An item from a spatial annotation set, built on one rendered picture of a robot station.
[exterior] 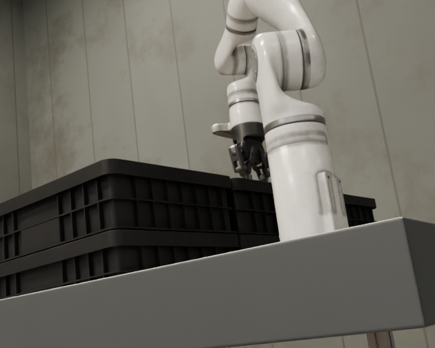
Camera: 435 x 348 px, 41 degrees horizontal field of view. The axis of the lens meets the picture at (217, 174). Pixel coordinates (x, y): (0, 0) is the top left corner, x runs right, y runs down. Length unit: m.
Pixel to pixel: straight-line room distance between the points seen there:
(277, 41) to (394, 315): 0.69
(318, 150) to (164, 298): 0.58
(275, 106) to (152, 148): 2.95
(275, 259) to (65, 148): 4.16
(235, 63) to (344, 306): 1.16
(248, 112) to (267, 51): 0.46
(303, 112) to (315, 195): 0.12
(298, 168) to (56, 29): 4.06
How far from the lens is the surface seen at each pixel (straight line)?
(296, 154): 0.83
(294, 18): 0.96
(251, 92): 1.34
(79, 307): 0.32
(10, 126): 4.66
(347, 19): 3.24
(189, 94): 3.66
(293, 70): 0.88
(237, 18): 1.32
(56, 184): 1.00
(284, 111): 0.85
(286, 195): 0.82
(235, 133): 1.32
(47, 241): 1.02
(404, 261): 0.22
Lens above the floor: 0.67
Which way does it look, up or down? 14 degrees up
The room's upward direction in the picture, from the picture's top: 7 degrees counter-clockwise
